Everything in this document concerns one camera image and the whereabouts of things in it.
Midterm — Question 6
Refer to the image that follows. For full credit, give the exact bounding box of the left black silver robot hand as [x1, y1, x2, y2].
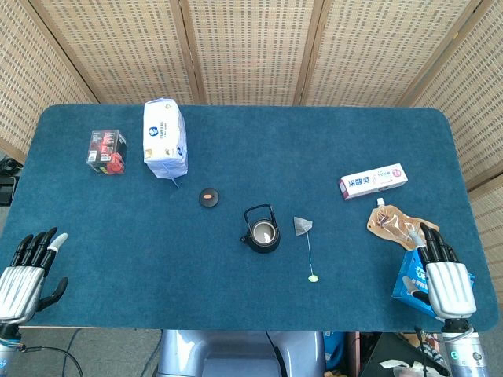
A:
[0, 226, 69, 325]

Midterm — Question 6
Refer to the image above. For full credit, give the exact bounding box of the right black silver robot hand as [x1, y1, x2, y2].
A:
[401, 222, 478, 321]

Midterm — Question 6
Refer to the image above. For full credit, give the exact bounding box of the pyramid tea bag with string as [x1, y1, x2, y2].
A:
[292, 215, 320, 283]

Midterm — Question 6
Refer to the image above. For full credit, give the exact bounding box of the black cast iron teapot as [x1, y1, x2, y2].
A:
[240, 203, 282, 254]

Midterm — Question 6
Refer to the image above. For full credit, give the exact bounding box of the black teapot lid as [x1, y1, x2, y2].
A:
[198, 188, 220, 208]

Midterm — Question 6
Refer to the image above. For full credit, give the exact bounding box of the blue cookie box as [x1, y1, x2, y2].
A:
[391, 250, 475, 316]

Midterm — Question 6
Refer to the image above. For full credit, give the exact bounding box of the brown spout pouch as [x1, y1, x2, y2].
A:
[366, 197, 440, 251]

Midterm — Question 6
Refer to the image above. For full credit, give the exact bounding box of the black box under table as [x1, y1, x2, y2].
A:
[359, 332, 449, 377]

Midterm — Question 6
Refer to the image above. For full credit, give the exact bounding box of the black floor equipment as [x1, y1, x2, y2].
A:
[0, 155, 20, 206]

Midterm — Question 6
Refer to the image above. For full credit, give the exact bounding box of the blue package under table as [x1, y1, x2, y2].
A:
[324, 331, 347, 371]

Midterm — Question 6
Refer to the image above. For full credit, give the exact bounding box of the white pink toothpaste box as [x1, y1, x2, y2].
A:
[339, 163, 409, 201]

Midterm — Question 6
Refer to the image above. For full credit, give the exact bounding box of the black and red box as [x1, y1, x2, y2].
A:
[85, 130, 128, 176]

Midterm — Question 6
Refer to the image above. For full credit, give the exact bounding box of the white tissue pack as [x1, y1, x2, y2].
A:
[142, 97, 189, 190]

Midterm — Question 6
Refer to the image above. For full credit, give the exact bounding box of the grey-blue robot torso base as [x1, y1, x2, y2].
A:
[156, 329, 327, 377]

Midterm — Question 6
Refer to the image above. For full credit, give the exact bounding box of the blue felt table mat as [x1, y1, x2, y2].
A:
[0, 104, 500, 334]

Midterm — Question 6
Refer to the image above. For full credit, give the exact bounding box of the woven bamboo folding screen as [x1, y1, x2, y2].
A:
[0, 0, 503, 306]

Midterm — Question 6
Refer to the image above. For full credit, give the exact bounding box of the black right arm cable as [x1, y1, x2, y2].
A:
[413, 325, 432, 357]

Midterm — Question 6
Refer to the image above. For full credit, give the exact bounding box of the black floor cable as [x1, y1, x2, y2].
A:
[15, 328, 86, 377]

